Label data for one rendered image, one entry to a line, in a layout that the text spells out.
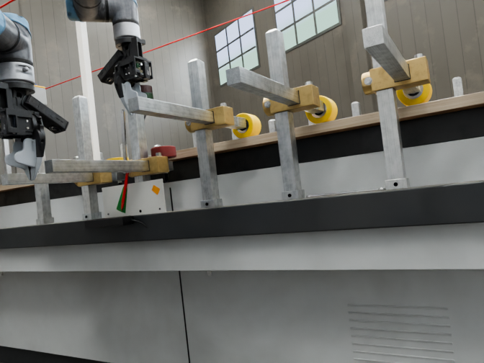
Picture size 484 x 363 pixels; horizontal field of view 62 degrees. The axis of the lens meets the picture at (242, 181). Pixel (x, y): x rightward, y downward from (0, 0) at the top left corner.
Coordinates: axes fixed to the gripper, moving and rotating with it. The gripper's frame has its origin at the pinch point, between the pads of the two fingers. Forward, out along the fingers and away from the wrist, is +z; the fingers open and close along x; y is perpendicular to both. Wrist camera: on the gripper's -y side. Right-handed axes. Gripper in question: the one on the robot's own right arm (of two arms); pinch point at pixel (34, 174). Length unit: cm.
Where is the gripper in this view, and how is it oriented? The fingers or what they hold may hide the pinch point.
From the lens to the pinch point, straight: 103.3
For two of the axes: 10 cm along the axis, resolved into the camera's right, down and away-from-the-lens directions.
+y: -5.0, 0.3, -8.7
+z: 1.2, 9.9, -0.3
